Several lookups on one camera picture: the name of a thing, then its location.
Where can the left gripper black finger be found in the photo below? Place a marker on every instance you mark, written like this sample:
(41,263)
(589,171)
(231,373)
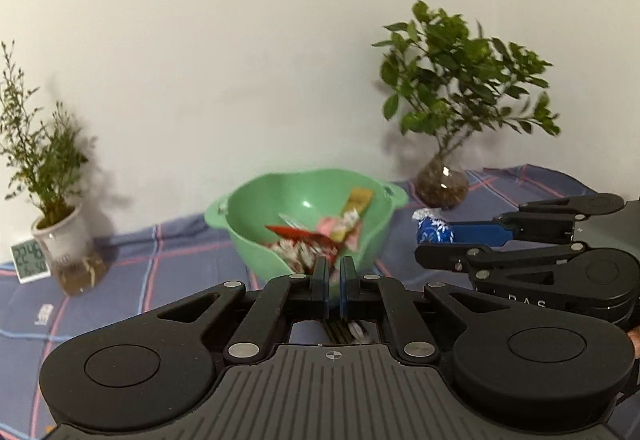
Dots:
(470,259)

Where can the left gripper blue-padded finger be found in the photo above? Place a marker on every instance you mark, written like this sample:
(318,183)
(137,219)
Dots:
(549,221)

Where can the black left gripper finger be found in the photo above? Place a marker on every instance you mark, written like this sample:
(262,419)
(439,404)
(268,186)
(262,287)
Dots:
(154,370)
(519,366)

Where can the blue foil chocolate ball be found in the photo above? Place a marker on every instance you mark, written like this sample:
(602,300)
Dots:
(431,227)

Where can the blue plaid tablecloth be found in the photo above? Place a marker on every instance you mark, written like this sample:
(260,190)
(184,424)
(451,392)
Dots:
(177,258)

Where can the white digital clock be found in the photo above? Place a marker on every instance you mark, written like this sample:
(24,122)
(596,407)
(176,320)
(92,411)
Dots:
(29,262)

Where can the green plastic bowl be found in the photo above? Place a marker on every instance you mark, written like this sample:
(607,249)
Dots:
(305,197)

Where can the leafy plant in glass vase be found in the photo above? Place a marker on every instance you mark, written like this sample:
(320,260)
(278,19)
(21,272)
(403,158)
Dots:
(449,81)

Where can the thin plant in clear cup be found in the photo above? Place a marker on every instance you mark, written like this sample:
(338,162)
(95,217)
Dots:
(47,161)

